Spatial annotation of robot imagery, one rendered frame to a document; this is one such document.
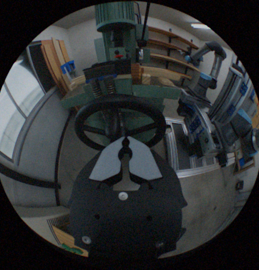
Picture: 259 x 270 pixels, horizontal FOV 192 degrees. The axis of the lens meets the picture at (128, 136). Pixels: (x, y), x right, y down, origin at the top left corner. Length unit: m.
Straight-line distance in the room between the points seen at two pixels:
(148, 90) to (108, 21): 0.37
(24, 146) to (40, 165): 0.37
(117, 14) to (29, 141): 1.41
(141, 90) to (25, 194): 1.52
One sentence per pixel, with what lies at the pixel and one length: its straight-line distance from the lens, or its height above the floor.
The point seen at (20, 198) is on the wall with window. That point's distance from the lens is 1.36.
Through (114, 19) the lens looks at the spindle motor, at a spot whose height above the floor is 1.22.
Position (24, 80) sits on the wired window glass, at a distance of 1.68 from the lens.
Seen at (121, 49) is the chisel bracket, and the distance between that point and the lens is 0.42.
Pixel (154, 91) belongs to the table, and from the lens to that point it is 0.35.
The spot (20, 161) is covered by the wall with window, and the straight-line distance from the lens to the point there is 1.29.
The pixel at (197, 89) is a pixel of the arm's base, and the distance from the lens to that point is 0.86.
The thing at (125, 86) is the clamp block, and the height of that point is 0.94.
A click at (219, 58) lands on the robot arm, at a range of 1.03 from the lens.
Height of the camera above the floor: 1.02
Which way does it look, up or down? 59 degrees down
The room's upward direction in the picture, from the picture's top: 5 degrees counter-clockwise
